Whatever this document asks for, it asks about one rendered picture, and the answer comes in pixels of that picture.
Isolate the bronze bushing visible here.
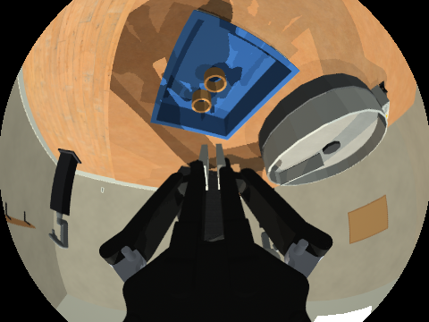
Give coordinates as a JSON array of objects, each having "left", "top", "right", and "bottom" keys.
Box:
[
  {"left": 204, "top": 67, "right": 227, "bottom": 92},
  {"left": 192, "top": 89, "right": 212, "bottom": 113}
]

